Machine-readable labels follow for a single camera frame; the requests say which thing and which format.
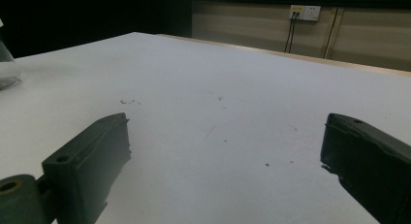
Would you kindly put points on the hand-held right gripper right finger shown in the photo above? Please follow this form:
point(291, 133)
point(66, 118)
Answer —
point(371, 162)

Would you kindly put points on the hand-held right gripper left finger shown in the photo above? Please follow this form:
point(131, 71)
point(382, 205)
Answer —
point(84, 166)

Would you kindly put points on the wooden table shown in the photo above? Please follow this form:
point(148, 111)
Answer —
point(355, 65)

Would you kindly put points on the white table cover sheet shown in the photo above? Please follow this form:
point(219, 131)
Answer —
point(206, 88)

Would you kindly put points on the white wall socket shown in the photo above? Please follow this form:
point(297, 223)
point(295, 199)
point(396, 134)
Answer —
point(305, 12)

